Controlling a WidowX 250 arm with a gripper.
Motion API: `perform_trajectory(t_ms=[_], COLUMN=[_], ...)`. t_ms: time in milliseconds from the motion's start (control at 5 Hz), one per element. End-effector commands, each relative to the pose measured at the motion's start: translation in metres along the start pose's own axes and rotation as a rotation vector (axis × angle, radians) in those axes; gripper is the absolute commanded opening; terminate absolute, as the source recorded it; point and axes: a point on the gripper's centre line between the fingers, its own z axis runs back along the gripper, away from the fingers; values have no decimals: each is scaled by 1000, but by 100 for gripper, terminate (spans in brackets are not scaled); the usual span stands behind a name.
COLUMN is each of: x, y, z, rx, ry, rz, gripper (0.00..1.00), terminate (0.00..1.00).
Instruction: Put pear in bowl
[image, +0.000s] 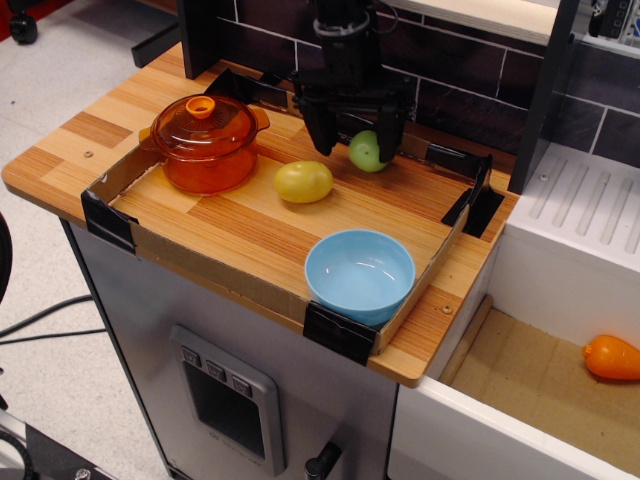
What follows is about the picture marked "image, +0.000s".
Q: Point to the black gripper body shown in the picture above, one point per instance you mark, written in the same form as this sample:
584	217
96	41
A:
351	77

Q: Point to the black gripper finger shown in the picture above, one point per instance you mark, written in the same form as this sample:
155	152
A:
321	124
390	127

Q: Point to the green plastic pear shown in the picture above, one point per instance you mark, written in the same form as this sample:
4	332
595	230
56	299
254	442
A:
364	152

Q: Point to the light blue bowl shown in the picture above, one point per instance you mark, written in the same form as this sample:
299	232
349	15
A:
362	274

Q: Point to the yellow plastic potato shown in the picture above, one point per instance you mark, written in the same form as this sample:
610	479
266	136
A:
303	182

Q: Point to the orange transparent pot with lid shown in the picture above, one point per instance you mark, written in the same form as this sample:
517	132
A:
206	143

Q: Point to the grey toy oven front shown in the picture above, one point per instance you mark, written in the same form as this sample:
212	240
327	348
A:
237	404

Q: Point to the white toy sink unit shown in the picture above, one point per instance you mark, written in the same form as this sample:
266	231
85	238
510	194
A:
508	395

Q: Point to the black chair caster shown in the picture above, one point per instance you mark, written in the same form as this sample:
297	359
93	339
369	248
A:
23	29

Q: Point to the orange plastic carrot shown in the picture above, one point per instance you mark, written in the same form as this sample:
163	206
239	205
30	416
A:
612	358

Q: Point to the black oven knob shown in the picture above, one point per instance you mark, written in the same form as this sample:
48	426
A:
320	467

